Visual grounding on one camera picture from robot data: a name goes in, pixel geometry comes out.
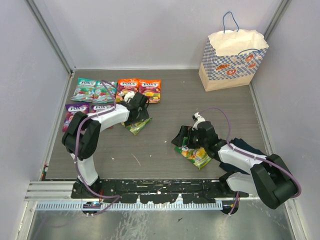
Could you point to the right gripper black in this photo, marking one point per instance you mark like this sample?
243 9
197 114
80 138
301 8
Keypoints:
185 131

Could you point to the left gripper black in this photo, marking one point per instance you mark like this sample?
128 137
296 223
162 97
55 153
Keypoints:
142 116

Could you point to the orange snack packet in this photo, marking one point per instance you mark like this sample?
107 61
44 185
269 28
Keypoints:
125 85

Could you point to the yellow green Fox's candy bag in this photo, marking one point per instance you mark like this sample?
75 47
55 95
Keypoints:
197 156

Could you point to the teal Fox's candy bag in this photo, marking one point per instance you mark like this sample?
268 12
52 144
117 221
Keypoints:
105 92
84 91

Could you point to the small purple snack packet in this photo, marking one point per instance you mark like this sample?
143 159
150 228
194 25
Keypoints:
97 108

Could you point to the purple Fox's berries candy bag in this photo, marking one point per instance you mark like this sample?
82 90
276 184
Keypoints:
71 110

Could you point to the checkered paper bakery bag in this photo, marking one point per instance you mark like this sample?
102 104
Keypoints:
231 58

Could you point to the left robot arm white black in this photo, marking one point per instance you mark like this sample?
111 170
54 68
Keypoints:
82 135

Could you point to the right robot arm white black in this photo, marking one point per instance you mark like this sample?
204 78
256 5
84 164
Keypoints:
264 176

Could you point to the orange candy bag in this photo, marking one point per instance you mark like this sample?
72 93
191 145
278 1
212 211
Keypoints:
151 88

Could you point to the dark blue cloth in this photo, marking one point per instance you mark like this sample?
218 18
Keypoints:
242 147

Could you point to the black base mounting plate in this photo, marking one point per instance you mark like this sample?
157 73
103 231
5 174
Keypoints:
160 191

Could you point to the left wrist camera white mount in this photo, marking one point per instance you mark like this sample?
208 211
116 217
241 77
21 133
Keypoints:
128 96

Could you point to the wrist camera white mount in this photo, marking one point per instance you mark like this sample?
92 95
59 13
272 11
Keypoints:
197 120
128 96

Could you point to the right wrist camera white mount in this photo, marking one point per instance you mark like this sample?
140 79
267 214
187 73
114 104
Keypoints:
197 120

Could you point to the slotted cable duct rail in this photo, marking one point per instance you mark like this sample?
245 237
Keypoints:
93 206

